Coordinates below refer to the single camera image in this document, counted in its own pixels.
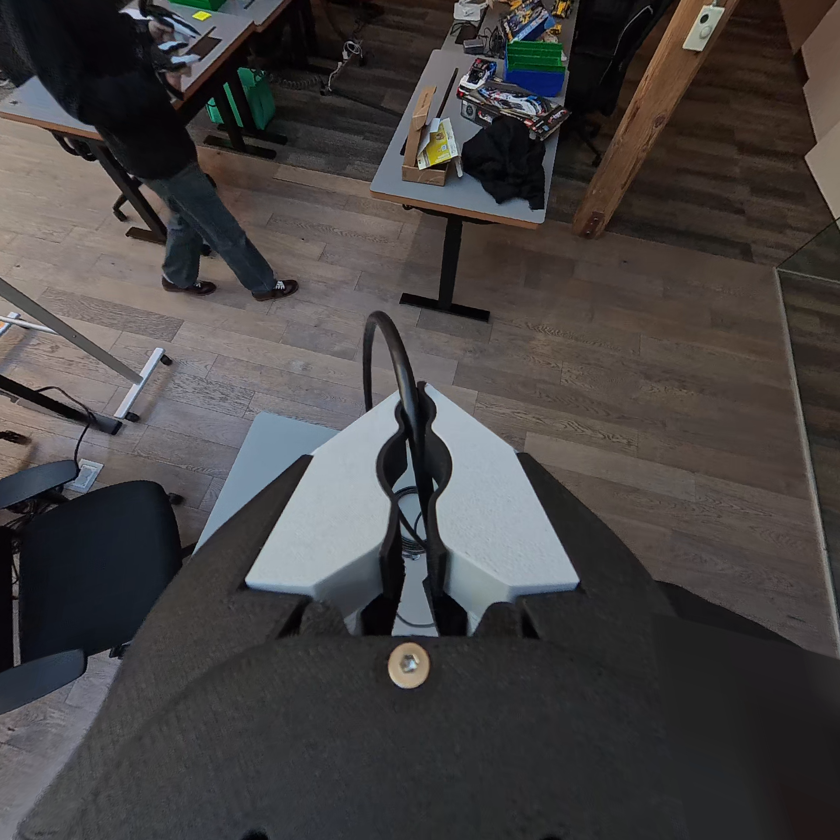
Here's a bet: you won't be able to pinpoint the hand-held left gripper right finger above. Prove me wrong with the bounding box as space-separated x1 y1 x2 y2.
417 382 582 636

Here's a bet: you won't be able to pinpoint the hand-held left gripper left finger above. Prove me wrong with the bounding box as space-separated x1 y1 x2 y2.
245 390 416 636

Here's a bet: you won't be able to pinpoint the black ethernet cable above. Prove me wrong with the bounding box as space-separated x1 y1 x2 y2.
362 311 439 634

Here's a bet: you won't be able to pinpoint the black desk foot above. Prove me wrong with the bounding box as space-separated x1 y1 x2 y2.
0 374 123 435

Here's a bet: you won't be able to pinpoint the grey desk with black legs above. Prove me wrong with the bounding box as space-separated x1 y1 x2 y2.
0 16 258 245
369 0 580 324

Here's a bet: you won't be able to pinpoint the black mesh office chair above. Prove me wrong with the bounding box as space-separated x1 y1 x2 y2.
0 459 186 715

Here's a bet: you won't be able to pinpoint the person's dark trousers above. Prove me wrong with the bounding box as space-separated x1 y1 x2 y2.
656 581 840 840

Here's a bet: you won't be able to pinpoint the black cloth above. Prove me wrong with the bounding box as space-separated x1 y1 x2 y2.
461 116 547 211

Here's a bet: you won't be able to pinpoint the open brown cardboard box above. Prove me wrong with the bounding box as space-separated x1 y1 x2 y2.
400 85 466 186

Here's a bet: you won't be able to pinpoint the large toy car box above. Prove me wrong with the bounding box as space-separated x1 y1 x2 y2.
457 79 571 140

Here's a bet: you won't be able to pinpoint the green bag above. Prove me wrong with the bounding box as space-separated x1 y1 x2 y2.
205 67 277 131

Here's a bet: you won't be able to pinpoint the wooden beam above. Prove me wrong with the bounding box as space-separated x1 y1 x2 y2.
573 0 742 238

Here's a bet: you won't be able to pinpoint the blue plastic bin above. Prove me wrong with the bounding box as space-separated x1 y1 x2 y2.
504 62 567 98

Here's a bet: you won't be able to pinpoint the small toy car box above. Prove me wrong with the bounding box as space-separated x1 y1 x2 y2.
457 58 500 93

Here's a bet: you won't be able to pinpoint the green plastic bin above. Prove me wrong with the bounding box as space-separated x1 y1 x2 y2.
505 41 567 72

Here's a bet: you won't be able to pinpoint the colourful toy box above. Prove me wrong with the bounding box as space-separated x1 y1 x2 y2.
499 0 578 43

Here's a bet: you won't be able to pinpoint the brown cardboard sheets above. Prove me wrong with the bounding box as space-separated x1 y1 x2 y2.
777 0 840 224

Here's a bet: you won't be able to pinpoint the white metal stand frame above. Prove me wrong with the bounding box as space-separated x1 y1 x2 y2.
0 276 173 422

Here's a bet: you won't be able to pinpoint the white wall device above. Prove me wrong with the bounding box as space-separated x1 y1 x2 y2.
682 3 725 52

